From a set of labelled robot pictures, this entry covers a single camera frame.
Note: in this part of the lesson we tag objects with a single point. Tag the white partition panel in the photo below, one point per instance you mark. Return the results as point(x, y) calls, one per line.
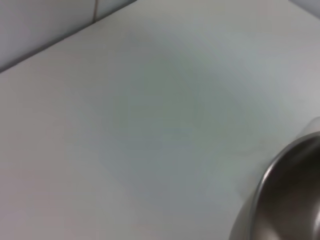
point(112, 7)
point(307, 2)
point(37, 25)

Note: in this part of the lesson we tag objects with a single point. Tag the stainless steel mixing bowl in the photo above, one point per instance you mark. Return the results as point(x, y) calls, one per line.
point(287, 200)

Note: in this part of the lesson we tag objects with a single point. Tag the transparent plastic measuring cup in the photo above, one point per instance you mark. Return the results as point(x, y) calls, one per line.
point(312, 126)

